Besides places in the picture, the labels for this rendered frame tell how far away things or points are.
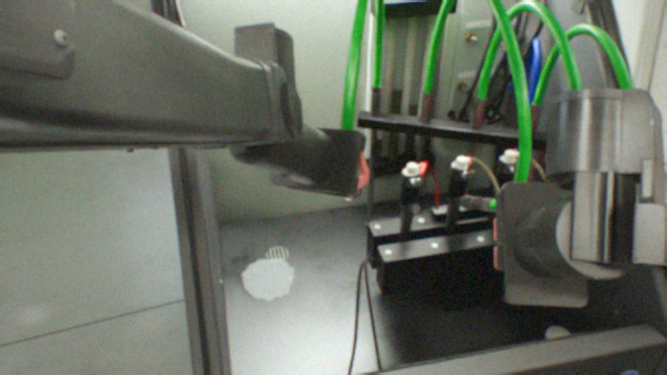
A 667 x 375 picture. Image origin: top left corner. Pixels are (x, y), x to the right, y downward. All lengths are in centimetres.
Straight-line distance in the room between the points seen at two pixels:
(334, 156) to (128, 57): 38
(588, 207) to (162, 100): 28
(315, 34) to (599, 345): 67
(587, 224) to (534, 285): 11
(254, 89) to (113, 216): 233
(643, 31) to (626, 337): 45
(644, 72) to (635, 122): 59
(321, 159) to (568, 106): 23
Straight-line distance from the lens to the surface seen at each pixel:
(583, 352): 89
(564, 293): 50
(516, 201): 50
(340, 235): 116
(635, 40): 98
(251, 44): 51
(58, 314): 232
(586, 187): 40
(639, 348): 93
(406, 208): 88
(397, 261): 90
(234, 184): 115
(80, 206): 279
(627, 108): 42
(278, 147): 48
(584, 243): 40
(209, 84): 28
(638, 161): 41
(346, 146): 56
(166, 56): 24
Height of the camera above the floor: 160
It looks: 37 degrees down
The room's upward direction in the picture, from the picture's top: straight up
